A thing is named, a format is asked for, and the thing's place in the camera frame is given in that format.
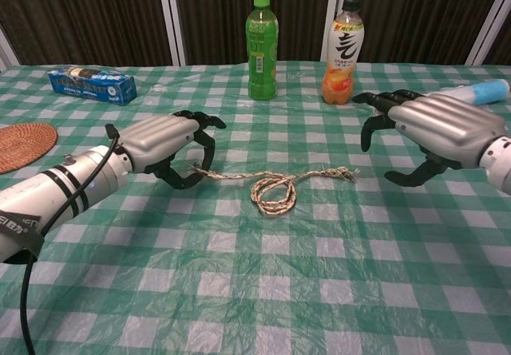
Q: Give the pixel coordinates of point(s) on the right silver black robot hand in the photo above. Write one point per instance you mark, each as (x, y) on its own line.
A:
(447, 127)

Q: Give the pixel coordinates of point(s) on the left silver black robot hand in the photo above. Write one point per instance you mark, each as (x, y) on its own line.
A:
(159, 139)

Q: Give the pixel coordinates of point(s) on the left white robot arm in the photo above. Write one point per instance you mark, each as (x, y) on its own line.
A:
(48, 195)

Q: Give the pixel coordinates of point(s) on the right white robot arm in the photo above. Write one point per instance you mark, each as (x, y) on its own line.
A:
(499, 163)

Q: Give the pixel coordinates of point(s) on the white plastic wrap roll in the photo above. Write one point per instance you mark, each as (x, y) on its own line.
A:
(487, 91)

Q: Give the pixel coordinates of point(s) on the blue cookie box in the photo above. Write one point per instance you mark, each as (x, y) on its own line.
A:
(92, 87)

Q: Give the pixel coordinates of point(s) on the orange drink bottle black cap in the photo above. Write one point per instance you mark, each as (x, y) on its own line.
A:
(341, 76)

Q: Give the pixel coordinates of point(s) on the green tea bottle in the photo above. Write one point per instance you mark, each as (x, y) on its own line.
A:
(261, 52)

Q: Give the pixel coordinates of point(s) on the round woven rattan coaster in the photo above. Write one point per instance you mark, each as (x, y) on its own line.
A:
(24, 147)

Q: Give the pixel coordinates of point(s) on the green white checked tablecloth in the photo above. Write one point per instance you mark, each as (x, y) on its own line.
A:
(255, 271)

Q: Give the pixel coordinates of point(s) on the white partition post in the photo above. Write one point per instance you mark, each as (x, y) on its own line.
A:
(485, 42)
(332, 4)
(176, 24)
(9, 50)

